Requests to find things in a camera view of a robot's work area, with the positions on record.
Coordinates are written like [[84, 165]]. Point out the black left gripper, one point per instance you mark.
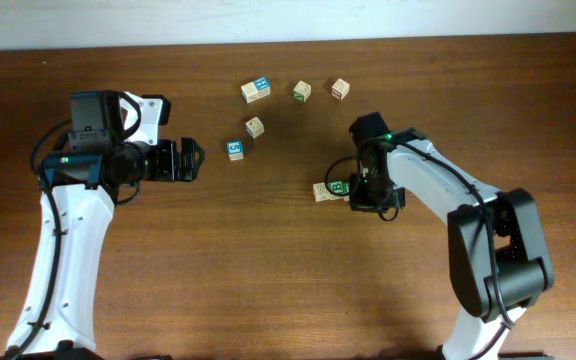
[[167, 165]]

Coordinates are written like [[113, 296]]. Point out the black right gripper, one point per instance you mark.
[[360, 202]]

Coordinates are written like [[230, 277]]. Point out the green letter B block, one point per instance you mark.
[[339, 190]]

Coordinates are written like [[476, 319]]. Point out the wooden letter M block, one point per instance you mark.
[[320, 193]]

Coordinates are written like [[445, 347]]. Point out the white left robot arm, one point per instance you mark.
[[101, 156]]

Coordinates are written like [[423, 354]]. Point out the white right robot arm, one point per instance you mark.
[[499, 263]]

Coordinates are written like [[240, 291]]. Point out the blue number five block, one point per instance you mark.
[[235, 150]]

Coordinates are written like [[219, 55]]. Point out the baseball picture wooden block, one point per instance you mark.
[[254, 127]]

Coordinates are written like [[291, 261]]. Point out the plain wooden block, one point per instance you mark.
[[250, 92]]

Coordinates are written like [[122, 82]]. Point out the blue top wooden block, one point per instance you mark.
[[262, 86]]

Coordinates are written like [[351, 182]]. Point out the red sided far block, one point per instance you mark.
[[340, 89]]

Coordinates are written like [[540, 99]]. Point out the green sided wooden block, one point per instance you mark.
[[302, 91]]

